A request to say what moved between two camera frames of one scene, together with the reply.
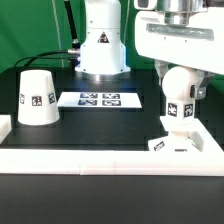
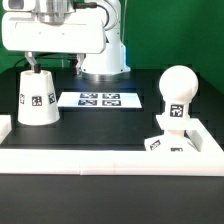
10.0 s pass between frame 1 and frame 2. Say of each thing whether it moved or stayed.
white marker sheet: stayed
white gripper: moved
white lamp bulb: moved
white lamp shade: stayed
